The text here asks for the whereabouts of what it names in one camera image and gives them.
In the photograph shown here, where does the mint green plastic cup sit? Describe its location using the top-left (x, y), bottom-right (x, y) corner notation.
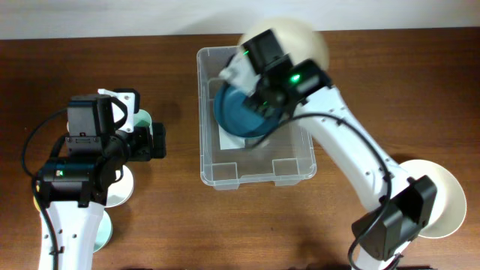
top-left (133, 109), bottom-right (152, 129)

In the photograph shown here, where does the dark blue bowl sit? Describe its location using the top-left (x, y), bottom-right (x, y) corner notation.
top-left (214, 82), bottom-right (282, 138)

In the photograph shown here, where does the cream plate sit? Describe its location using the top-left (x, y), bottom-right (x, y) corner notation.
top-left (400, 159), bottom-right (467, 239)
top-left (238, 17), bottom-right (329, 71)

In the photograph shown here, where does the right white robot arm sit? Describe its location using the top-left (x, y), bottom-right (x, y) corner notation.
top-left (252, 59), bottom-right (438, 269)

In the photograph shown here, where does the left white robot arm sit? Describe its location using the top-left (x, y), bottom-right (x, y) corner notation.
top-left (32, 121), bottom-right (166, 269)

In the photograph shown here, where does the clear plastic storage container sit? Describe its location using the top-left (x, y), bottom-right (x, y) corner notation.
top-left (196, 46), bottom-right (317, 191)

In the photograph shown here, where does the white small bowl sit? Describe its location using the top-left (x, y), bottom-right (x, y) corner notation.
top-left (106, 166), bottom-right (134, 208)

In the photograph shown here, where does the white paper label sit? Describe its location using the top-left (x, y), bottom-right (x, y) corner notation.
top-left (218, 126), bottom-right (245, 150)

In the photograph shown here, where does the mint green small bowl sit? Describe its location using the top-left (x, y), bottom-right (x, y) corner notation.
top-left (93, 211), bottom-right (113, 253)

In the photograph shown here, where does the yellow small bowl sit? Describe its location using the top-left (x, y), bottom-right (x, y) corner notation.
top-left (33, 196), bottom-right (41, 212)

